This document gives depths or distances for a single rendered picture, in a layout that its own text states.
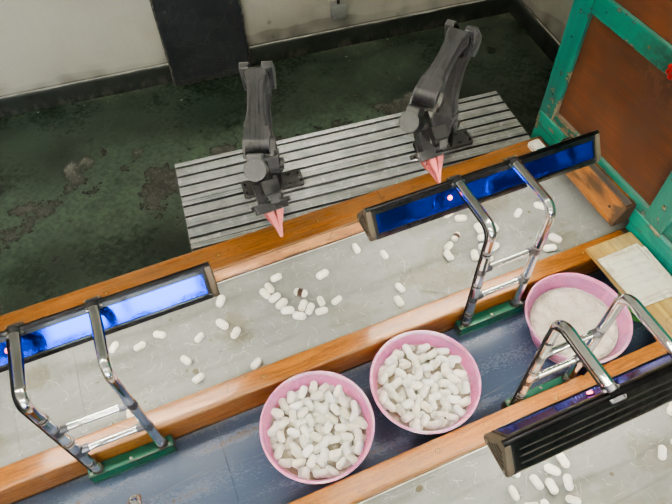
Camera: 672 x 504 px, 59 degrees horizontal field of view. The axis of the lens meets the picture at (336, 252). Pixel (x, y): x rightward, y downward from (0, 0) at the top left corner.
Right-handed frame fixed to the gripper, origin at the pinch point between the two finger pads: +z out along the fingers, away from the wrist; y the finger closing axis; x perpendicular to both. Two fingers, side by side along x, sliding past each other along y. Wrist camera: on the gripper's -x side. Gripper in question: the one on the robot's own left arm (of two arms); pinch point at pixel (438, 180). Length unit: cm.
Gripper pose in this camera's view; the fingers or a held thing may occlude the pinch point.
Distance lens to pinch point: 173.7
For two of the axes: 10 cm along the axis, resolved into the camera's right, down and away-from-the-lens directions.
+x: -2.3, -0.2, 9.7
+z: 3.1, 9.5, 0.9
